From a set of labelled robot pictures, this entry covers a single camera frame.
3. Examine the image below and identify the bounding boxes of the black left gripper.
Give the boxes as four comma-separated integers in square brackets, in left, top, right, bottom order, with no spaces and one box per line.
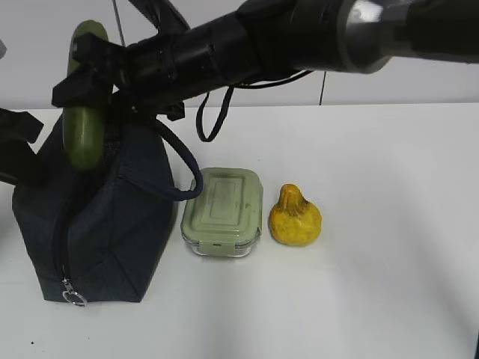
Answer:
[1,108,48,187]

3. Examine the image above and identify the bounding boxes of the yellow toy squash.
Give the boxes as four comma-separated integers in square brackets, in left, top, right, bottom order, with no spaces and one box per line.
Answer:
[268,184,323,247]

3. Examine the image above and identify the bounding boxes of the green cucumber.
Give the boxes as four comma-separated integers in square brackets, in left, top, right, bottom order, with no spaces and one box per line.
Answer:
[62,19,108,171]

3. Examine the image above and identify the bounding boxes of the silver zipper pull ring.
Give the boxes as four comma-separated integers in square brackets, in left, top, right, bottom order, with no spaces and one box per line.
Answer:
[61,278,88,308]

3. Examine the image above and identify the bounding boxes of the green lidded glass food container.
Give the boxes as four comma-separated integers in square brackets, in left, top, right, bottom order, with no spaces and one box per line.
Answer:
[180,168,263,257]

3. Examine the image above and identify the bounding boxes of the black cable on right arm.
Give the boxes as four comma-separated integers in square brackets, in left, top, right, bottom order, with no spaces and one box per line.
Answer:
[195,69,315,143]

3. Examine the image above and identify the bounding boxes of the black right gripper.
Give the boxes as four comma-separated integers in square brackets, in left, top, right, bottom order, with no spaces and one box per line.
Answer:
[51,32,185,120]

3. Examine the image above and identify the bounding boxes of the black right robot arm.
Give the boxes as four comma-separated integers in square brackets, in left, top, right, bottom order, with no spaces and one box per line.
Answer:
[52,1,478,120]

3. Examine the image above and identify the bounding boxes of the dark navy fabric lunch bag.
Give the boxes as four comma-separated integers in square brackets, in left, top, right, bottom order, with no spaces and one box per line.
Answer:
[12,113,204,307]

